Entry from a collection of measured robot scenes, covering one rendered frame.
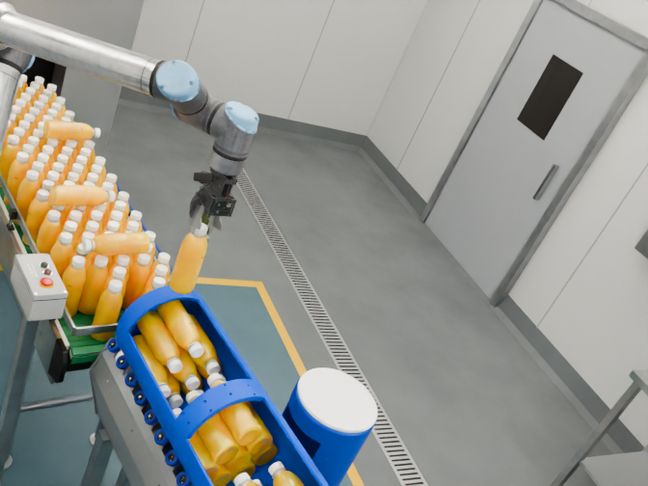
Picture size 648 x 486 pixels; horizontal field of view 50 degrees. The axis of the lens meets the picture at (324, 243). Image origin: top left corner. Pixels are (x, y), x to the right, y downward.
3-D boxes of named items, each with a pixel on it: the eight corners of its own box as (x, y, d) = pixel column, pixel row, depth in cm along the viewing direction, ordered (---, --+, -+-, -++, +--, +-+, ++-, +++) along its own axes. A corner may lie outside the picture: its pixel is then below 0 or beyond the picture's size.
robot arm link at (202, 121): (180, 71, 172) (223, 94, 170) (193, 91, 184) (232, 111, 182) (160, 104, 171) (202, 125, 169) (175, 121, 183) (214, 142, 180)
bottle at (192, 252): (164, 283, 198) (180, 229, 189) (178, 275, 204) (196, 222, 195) (184, 296, 196) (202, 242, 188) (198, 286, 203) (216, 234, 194)
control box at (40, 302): (27, 321, 206) (34, 294, 201) (10, 280, 218) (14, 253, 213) (62, 318, 212) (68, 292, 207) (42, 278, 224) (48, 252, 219)
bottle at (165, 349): (154, 307, 207) (179, 350, 196) (162, 319, 213) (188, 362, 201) (133, 320, 206) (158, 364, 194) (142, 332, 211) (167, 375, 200)
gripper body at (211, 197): (204, 217, 180) (218, 176, 175) (193, 200, 186) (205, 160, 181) (230, 219, 185) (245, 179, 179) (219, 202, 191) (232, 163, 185)
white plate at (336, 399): (332, 357, 241) (331, 360, 242) (281, 385, 219) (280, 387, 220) (392, 410, 230) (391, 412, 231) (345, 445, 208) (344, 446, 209)
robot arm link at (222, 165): (207, 143, 179) (240, 147, 185) (202, 159, 181) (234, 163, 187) (220, 159, 173) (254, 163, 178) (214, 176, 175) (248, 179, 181)
